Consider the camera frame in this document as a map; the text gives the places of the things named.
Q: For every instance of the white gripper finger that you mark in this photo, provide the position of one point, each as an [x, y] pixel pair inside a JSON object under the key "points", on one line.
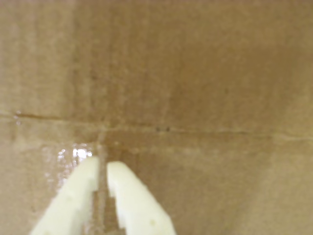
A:
{"points": [[71, 200], [139, 208]]}

